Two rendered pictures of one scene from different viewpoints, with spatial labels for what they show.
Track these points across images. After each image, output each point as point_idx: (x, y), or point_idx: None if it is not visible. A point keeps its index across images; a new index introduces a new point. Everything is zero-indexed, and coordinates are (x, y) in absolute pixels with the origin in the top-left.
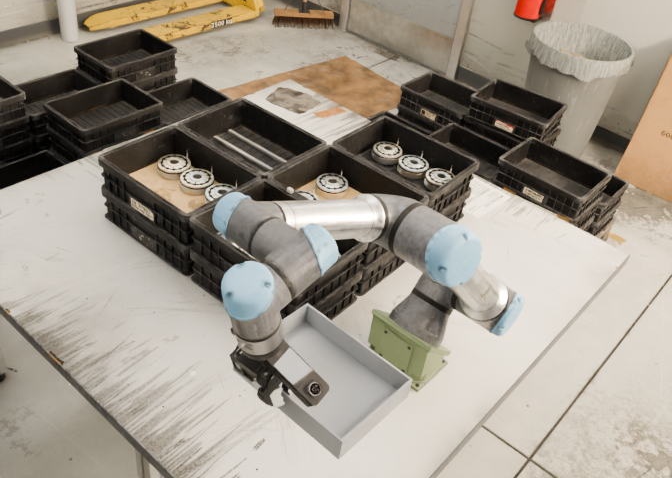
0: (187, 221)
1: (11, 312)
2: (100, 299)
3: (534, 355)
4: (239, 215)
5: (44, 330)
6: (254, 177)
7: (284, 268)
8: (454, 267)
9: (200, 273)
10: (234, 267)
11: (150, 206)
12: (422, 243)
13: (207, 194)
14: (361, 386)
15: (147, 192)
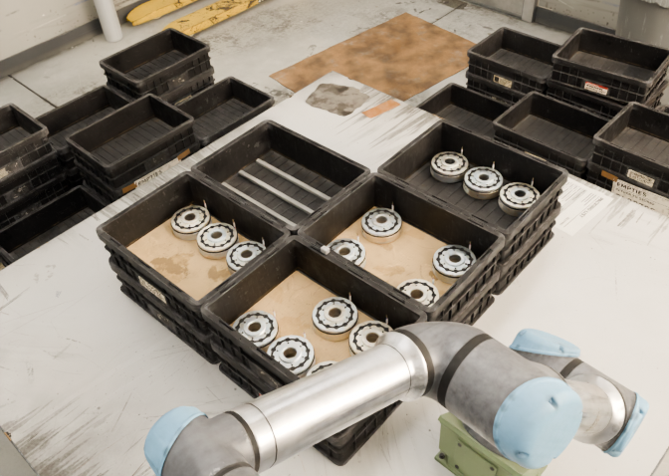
0: (199, 311)
1: (12, 437)
2: (113, 407)
3: (665, 442)
4: (175, 465)
5: (49, 459)
6: (282, 233)
7: None
8: (541, 447)
9: (226, 365)
10: None
11: (159, 287)
12: (487, 413)
13: (228, 259)
14: None
15: (151, 274)
